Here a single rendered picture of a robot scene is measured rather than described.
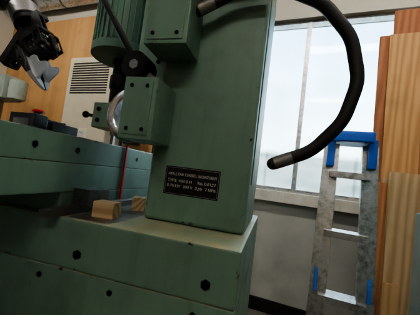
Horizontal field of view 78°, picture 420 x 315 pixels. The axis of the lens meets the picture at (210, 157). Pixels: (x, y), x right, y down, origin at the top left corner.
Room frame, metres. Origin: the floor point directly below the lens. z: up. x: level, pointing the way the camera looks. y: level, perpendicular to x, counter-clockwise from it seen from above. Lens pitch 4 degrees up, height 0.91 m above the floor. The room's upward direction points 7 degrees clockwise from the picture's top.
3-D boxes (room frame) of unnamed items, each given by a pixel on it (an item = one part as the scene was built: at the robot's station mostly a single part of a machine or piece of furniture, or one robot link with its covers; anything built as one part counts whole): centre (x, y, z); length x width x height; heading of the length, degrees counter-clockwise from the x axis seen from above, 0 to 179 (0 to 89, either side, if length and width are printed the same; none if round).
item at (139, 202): (0.66, 0.16, 0.82); 0.04 x 0.03 x 0.03; 6
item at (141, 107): (0.52, 0.14, 1.02); 0.09 x 0.07 x 0.12; 166
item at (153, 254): (0.69, 0.16, 0.76); 0.57 x 0.45 x 0.09; 76
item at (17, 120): (0.71, 0.48, 0.99); 0.13 x 0.11 x 0.06; 166
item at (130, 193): (0.73, 0.33, 0.82); 0.40 x 0.21 x 0.04; 166
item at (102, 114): (0.71, 0.26, 1.03); 0.14 x 0.07 x 0.09; 76
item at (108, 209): (0.53, 0.19, 0.82); 0.04 x 0.03 x 0.03; 82
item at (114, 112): (0.56, 0.18, 1.02); 0.12 x 0.03 x 0.12; 76
